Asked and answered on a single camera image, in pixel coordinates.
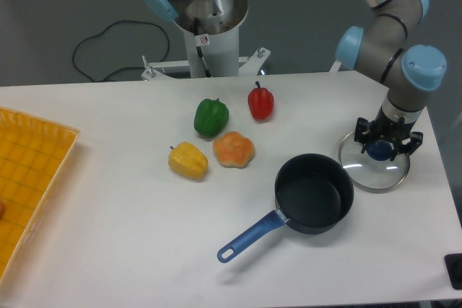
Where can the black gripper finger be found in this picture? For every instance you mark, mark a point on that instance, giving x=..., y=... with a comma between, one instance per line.
x=413, y=142
x=362, y=133

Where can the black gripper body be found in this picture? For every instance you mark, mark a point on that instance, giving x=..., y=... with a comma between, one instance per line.
x=385, y=129

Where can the glass lid with blue knob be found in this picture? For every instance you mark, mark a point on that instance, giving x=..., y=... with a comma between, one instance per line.
x=372, y=169

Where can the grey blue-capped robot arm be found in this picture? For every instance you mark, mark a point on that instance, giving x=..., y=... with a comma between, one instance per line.
x=411, y=75

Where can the red bell pepper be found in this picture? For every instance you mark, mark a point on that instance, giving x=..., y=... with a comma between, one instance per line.
x=260, y=102

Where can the black object at table corner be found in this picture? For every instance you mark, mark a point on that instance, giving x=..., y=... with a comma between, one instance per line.
x=453, y=266

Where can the orange bell pepper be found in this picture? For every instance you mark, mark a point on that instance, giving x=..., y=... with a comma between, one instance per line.
x=233, y=150

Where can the green bell pepper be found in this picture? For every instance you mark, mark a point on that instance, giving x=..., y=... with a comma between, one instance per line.
x=211, y=117

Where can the yellow bell pepper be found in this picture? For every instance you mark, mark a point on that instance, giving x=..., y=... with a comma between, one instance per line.
x=188, y=161

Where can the yellow woven basket tray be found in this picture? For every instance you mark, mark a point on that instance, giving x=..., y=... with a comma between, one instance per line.
x=33, y=152

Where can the dark saucepan with blue handle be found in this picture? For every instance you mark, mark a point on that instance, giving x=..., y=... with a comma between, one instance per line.
x=313, y=193

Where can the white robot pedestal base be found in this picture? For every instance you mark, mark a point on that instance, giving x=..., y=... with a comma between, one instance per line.
x=211, y=32

